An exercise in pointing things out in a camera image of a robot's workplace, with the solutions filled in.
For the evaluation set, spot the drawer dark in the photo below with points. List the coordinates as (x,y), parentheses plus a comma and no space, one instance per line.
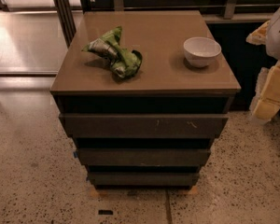
(143,157)
(143,126)
(142,179)

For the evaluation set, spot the crumpled green chip bag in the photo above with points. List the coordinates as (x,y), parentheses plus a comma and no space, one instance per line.
(123,63)

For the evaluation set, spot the dark metal railing post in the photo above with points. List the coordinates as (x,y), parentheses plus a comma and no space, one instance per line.
(66,20)

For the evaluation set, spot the black tape floor marker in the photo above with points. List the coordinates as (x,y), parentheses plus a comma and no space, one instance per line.
(105,212)

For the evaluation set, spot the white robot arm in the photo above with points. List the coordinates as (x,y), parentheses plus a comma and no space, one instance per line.
(273,41)

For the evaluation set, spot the white ceramic bowl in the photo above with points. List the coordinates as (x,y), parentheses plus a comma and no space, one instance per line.
(201,51)

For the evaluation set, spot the foam gripper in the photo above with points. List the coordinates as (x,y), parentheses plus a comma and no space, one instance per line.
(279,36)

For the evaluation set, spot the brown drawer cabinet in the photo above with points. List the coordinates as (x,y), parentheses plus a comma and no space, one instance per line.
(165,84)

